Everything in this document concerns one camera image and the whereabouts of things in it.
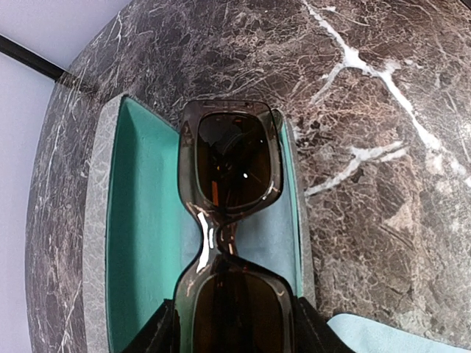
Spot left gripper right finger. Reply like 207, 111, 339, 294
294, 297, 354, 353

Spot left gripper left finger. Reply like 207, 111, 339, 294
123, 299, 173, 353

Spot blue cleaning cloth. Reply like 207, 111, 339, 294
175, 113, 300, 290
327, 313, 470, 353

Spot light grey glasses case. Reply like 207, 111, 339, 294
82, 94, 316, 352

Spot brown sunglasses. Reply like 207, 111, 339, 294
171, 100, 297, 352

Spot left black frame post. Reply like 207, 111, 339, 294
0, 35, 65, 81

